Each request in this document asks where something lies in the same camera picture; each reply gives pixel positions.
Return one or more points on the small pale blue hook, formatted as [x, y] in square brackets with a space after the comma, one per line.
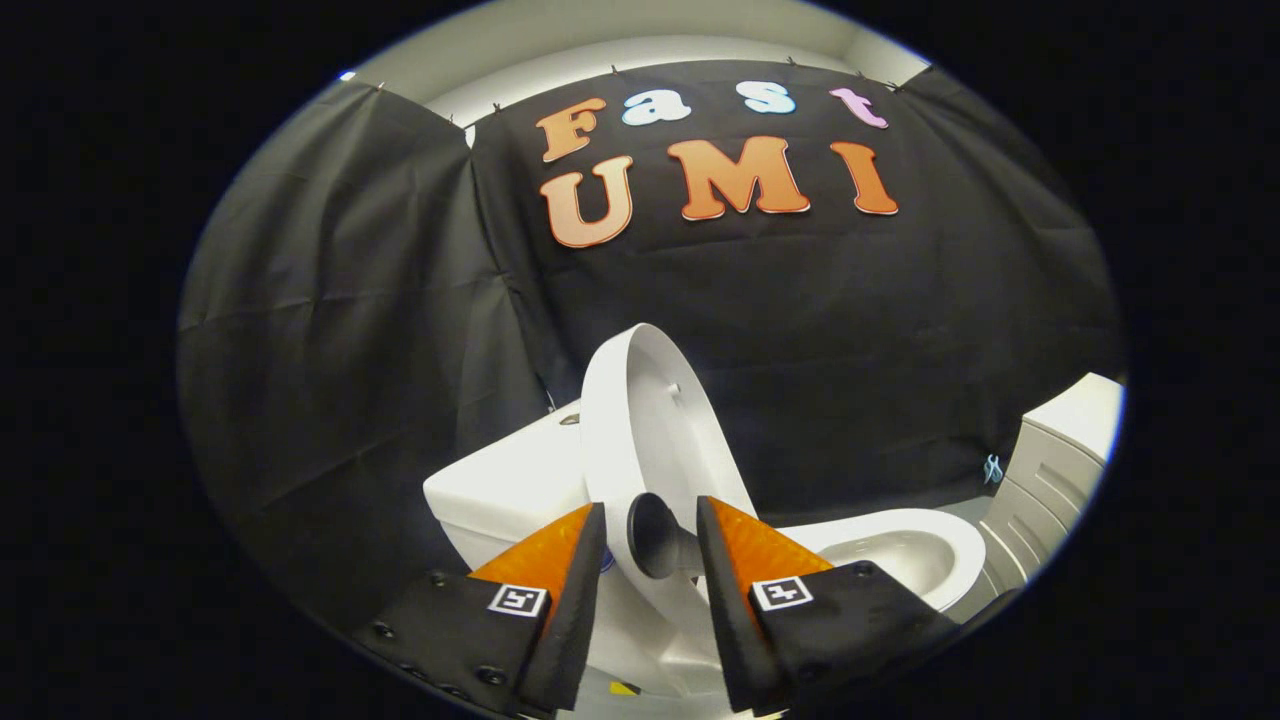
[992, 469]

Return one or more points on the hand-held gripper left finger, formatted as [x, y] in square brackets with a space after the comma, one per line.
[575, 610]

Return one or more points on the black backdrop cloth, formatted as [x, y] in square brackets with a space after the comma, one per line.
[350, 300]

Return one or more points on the white toilet seat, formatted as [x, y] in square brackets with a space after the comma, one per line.
[962, 570]

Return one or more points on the white toilet lid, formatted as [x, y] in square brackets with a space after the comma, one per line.
[650, 420]

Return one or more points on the white cabinet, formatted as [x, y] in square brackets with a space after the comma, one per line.
[1060, 460]

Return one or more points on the white toilet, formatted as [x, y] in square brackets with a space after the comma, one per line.
[500, 490]

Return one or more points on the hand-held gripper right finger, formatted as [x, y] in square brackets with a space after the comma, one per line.
[730, 620]

